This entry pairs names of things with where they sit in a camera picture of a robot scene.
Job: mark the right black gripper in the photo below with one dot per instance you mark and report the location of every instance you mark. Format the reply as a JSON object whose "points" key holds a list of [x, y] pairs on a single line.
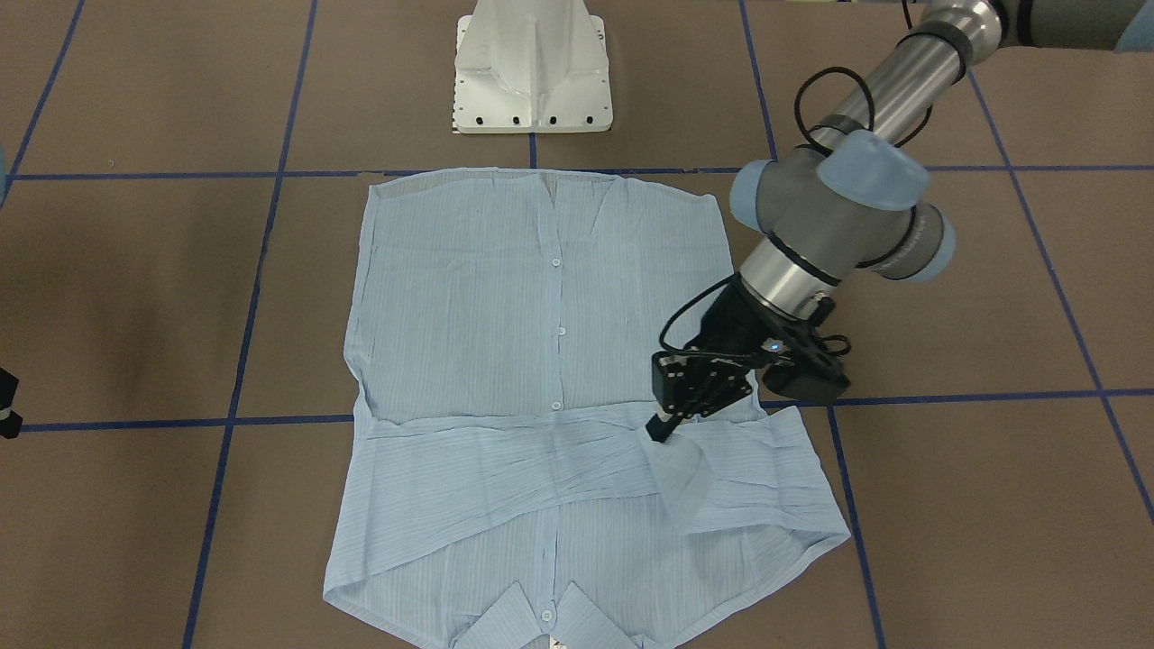
{"points": [[6, 403]]}

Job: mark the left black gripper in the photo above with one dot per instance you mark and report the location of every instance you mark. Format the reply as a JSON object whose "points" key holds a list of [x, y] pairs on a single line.
{"points": [[732, 327]]}

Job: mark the light blue button-up shirt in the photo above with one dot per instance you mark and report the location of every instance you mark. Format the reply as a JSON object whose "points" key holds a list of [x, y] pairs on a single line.
{"points": [[503, 491]]}

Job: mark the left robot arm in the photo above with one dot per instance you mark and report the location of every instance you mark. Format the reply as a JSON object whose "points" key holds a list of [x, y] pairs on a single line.
{"points": [[850, 198]]}

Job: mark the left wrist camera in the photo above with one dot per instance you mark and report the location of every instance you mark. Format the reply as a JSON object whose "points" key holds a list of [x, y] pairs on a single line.
{"points": [[807, 366]]}

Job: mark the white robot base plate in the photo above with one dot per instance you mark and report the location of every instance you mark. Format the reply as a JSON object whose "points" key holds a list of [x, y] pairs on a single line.
{"points": [[531, 67]]}

